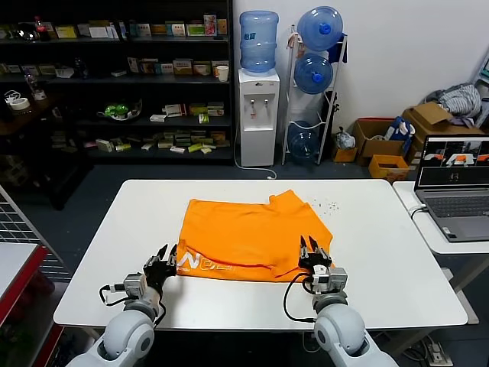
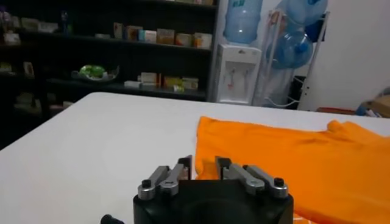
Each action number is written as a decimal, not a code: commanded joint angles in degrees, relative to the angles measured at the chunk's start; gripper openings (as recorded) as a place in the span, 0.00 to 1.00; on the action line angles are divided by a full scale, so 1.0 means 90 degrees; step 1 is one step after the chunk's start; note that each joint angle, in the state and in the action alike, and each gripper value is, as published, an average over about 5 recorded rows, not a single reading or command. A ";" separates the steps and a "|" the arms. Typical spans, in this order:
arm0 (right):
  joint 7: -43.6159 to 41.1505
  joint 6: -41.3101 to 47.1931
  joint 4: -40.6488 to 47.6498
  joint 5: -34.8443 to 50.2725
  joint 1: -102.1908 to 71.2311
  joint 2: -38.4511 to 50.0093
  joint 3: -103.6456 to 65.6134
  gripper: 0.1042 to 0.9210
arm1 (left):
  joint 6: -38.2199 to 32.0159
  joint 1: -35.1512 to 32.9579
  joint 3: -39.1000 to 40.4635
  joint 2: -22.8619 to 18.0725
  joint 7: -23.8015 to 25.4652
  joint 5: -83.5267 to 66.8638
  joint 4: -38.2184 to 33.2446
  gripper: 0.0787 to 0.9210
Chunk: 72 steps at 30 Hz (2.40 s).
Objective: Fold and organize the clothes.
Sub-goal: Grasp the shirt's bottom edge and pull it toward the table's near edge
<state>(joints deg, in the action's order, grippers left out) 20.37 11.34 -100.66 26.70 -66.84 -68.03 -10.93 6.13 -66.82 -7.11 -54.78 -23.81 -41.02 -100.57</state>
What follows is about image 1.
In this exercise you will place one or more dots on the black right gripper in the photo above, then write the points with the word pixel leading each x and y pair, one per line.
pixel 311 262

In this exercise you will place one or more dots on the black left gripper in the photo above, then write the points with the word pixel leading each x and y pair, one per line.
pixel 158 273

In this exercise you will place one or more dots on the orange t-shirt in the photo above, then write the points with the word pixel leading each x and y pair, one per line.
pixel 244 229

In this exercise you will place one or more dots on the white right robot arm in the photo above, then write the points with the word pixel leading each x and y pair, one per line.
pixel 340 332

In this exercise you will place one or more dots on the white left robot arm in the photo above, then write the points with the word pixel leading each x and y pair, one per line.
pixel 126 336

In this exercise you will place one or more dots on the grey clothes pile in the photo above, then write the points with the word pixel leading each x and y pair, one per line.
pixel 460 99

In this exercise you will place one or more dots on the large white table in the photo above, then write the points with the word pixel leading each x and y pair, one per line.
pixel 153 214

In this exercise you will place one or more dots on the small orange box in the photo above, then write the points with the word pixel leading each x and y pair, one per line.
pixel 344 156

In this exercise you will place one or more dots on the yellow cardboard box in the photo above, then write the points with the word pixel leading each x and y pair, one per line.
pixel 386 174

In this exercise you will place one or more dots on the blue water jug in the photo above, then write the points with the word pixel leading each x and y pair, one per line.
pixel 303 143
pixel 258 42
pixel 313 75
pixel 319 30

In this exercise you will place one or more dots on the small flat white box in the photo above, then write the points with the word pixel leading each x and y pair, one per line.
pixel 118 73
pixel 158 118
pixel 177 150

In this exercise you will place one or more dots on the white jug rack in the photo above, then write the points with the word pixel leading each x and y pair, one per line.
pixel 323 141

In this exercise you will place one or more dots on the grey plastic bag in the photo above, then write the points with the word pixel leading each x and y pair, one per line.
pixel 344 140

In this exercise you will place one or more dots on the small white side table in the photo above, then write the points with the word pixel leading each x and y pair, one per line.
pixel 428 237

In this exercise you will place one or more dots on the white water dispenser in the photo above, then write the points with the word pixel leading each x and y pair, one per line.
pixel 258 145

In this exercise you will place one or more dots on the open brown cardboard box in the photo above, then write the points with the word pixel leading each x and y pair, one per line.
pixel 376 151

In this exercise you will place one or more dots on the small green box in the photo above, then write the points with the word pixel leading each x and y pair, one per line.
pixel 203 119

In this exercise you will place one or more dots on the white red product box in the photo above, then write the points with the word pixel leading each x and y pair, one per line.
pixel 175 110

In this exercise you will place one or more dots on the blue white bag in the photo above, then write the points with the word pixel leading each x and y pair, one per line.
pixel 399 130

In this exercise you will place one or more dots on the grey laptop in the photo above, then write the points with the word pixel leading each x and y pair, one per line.
pixel 454 206

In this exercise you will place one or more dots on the red white cart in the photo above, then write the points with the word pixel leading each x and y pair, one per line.
pixel 15 264

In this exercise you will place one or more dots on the bowl of green packs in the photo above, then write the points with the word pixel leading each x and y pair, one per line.
pixel 118 111

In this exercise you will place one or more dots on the white power strip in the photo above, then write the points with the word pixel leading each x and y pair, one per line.
pixel 437 353

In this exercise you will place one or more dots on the large brown cardboard box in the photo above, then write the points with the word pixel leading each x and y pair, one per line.
pixel 424 114

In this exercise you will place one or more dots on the black shelf unit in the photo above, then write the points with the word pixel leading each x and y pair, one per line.
pixel 153 81

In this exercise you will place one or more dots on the beige red product box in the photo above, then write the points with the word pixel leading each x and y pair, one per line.
pixel 201 69
pixel 182 67

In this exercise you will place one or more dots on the beige pink product box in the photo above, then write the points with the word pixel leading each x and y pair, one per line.
pixel 147 67

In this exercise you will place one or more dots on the white paper cup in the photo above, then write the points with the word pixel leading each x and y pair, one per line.
pixel 222 73

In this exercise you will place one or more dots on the dark brown table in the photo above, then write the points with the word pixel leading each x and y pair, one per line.
pixel 38 114

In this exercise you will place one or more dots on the white blue product box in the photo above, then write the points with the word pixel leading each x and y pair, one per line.
pixel 132 65

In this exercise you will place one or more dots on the blue hanging cloth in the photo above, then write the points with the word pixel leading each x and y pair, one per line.
pixel 336 52

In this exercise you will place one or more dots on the dark blue bottle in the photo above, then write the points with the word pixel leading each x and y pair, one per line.
pixel 80 70

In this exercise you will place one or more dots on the clear plastic bottle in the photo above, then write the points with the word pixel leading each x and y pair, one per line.
pixel 36 89

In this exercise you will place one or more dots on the white tape roll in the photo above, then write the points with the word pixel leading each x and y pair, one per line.
pixel 19 104

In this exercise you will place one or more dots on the pale green product box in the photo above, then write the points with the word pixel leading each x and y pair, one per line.
pixel 46 70
pixel 30 70
pixel 10 69

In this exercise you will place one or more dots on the pink colourful box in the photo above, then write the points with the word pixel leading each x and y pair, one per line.
pixel 209 26

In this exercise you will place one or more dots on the cola bottle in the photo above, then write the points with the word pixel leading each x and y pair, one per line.
pixel 38 30

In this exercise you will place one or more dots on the dark glass bowl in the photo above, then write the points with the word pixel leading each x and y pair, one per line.
pixel 26 33

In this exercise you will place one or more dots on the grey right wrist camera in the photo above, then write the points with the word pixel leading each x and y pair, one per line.
pixel 336 279

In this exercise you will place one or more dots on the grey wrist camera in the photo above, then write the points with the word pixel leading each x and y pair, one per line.
pixel 133 284
pixel 336 279

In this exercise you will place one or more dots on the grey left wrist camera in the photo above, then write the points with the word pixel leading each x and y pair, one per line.
pixel 133 284

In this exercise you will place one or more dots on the grey teal frame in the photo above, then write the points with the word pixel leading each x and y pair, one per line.
pixel 483 72

